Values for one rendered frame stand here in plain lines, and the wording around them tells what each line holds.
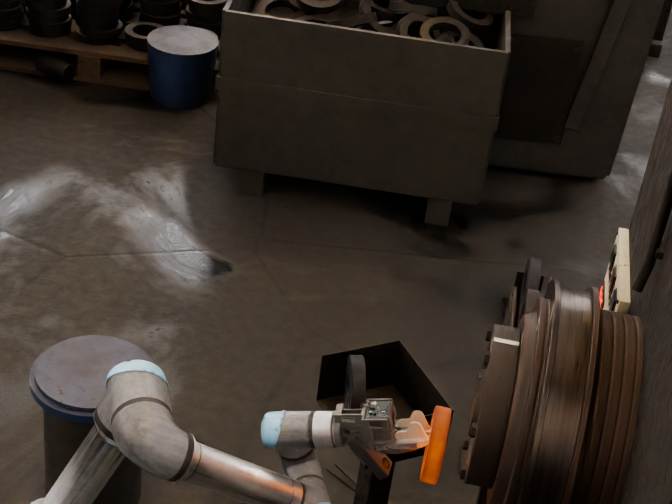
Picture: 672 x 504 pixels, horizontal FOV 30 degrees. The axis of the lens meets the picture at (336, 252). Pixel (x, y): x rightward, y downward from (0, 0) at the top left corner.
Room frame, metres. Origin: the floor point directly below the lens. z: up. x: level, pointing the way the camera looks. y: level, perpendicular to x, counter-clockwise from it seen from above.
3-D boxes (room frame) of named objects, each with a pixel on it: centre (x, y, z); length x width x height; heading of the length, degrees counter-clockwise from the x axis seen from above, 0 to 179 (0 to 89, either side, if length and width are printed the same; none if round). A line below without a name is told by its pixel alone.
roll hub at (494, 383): (1.69, -0.30, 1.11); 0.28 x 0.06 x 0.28; 174
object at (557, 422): (1.68, -0.39, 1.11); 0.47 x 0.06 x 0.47; 174
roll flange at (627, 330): (1.67, -0.48, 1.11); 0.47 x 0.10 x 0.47; 174
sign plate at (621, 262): (2.00, -0.54, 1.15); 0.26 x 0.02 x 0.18; 174
